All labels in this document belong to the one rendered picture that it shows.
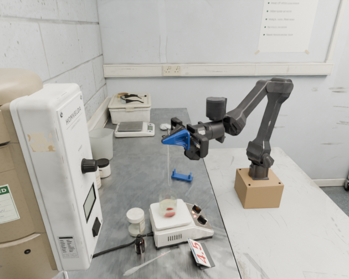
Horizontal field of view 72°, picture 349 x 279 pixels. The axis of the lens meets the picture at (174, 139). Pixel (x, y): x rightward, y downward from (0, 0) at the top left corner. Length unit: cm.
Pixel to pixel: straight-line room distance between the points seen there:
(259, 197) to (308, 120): 167
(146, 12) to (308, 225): 172
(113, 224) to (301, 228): 68
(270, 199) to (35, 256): 87
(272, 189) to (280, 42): 150
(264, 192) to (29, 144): 88
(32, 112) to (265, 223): 89
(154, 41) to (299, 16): 114
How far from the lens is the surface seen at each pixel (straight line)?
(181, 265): 82
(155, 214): 84
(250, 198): 101
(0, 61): 90
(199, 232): 86
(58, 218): 28
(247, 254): 88
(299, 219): 106
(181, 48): 207
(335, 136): 283
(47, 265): 33
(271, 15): 223
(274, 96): 95
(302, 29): 235
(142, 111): 178
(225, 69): 210
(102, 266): 85
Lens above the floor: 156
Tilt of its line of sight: 25 degrees down
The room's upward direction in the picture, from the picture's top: straight up
